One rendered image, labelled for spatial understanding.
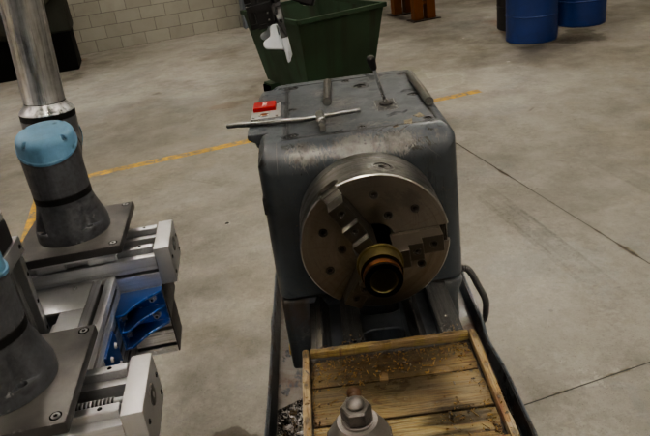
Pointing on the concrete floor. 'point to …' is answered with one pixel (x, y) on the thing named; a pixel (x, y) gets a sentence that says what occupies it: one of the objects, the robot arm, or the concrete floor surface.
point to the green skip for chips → (322, 40)
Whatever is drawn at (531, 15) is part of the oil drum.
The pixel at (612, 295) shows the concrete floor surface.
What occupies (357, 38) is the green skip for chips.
